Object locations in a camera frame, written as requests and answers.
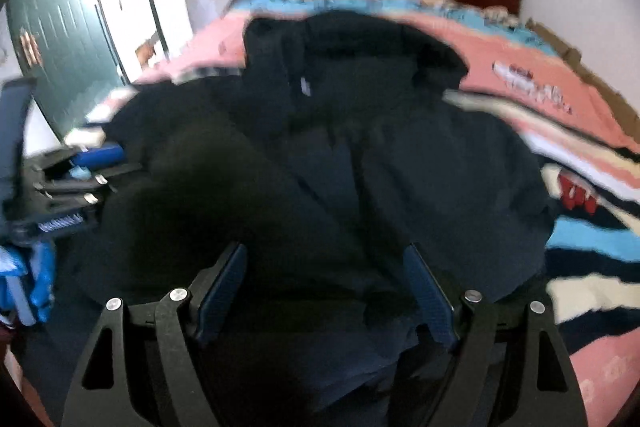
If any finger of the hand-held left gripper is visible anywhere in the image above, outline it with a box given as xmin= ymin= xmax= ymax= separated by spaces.
xmin=40 ymin=185 xmax=118 ymax=208
xmin=31 ymin=146 xmax=146 ymax=186

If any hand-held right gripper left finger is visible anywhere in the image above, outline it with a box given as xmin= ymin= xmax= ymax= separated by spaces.
xmin=60 ymin=241 xmax=248 ymax=427

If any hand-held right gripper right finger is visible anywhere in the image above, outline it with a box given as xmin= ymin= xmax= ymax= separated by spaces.
xmin=402 ymin=243 xmax=590 ymax=427

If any dark navy jacket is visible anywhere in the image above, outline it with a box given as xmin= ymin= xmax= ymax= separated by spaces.
xmin=30 ymin=9 xmax=556 ymax=427

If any green door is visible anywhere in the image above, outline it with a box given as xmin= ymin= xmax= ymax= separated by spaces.
xmin=4 ymin=0 xmax=132 ymax=144

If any pink striped printed blanket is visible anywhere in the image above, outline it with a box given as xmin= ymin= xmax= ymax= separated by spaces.
xmin=65 ymin=0 xmax=640 ymax=410

